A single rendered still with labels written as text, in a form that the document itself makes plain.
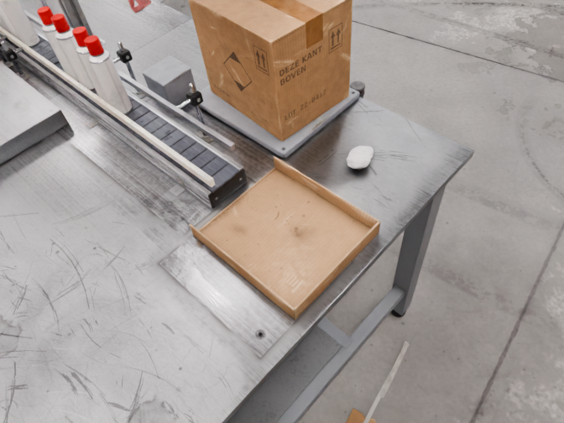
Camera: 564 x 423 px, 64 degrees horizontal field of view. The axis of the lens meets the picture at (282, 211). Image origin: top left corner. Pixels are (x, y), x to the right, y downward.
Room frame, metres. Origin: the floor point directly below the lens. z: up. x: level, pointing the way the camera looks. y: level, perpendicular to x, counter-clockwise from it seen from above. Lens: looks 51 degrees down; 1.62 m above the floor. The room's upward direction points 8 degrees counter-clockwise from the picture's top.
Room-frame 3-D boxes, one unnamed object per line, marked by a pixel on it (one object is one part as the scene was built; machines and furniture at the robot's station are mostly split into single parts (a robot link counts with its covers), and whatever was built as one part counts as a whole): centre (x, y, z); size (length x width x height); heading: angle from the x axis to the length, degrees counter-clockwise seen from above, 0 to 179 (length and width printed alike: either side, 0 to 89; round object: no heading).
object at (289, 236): (0.57, 0.00, 0.85); 0.30 x 0.26 x 0.04; 40
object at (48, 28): (1.18, 0.53, 0.98); 0.05 x 0.05 x 0.20
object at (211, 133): (1.13, 0.43, 0.96); 1.07 x 0.01 x 0.01; 40
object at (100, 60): (1.00, 0.38, 0.98); 0.05 x 0.05 x 0.20
